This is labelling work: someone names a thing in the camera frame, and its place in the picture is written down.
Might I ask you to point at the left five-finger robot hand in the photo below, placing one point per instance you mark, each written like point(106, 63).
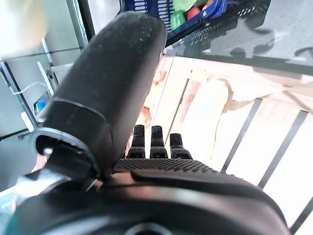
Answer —
point(105, 80)

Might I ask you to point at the blue plastic shopping basket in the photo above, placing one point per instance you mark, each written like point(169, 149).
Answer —
point(215, 9)

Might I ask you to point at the glass display cabinet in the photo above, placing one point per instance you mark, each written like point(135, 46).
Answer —
point(63, 29)

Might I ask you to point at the green bell pepper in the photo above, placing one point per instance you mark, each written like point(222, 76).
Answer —
point(177, 20)

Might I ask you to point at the red apple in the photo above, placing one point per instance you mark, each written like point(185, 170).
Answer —
point(193, 12)

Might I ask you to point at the brown potato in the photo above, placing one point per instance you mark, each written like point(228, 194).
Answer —
point(208, 3)

